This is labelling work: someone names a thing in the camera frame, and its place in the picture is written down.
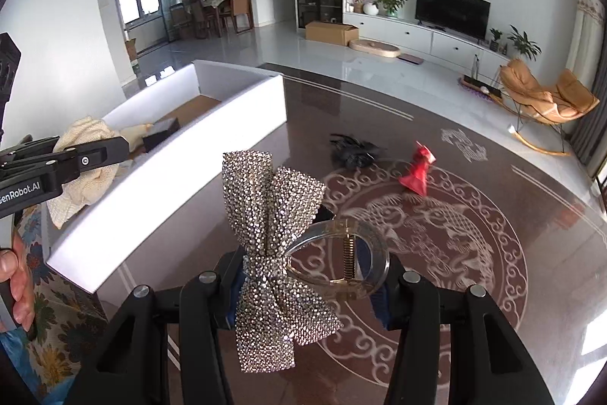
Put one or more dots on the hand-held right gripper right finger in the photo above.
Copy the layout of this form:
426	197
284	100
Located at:
381	310

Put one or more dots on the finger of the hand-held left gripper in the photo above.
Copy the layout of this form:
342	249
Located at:
90	160
33	146

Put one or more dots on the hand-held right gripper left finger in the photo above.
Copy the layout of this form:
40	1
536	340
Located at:
208	291

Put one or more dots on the white knitted glove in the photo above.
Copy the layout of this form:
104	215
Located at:
87	130

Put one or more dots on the black printed box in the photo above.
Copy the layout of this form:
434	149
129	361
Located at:
161	134

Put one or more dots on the rhinestone bow hair clip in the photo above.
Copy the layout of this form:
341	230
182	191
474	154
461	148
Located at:
265	215

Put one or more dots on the large white box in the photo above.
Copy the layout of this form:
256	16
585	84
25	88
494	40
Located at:
189	196

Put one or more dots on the person's left hand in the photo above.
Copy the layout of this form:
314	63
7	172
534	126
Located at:
21	277

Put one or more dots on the floral patterned cushion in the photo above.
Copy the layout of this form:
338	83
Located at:
61	338

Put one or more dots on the black hair claw clip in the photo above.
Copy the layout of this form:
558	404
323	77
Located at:
355	151

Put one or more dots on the dark wooden dining chair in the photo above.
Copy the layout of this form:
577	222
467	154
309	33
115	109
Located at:
200	16
179	20

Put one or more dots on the wooden dining table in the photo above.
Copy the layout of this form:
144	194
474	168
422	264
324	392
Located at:
222	6

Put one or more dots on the light backed dining chair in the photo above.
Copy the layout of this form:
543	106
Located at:
241	6

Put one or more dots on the cat toy stand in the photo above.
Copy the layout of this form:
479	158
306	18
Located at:
479	87

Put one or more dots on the dark flat floor pad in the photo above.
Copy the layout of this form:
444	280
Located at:
410	58

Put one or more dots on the oval cat scratcher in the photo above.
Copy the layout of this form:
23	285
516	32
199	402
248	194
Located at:
374	48

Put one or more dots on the tan leather rocking chair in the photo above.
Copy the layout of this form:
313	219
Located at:
536	94

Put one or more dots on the brown cardboard box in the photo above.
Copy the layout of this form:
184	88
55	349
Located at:
329	32

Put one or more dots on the white television cabinet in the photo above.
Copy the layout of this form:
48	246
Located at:
412	35

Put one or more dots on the small potted plant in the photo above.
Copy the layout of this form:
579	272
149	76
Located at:
495	38

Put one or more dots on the white round vase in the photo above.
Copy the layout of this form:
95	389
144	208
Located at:
370	9

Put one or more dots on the broad leaf potted plant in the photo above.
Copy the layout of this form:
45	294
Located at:
524	42

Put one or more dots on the bushy green potted plant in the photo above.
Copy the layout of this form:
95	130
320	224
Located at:
390	1

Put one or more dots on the black flat television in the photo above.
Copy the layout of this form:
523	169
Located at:
453	9

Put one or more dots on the covered standing air conditioner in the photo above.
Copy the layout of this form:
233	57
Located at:
588	35

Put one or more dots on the flat cardboard by wall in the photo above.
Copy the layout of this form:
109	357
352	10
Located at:
131	54

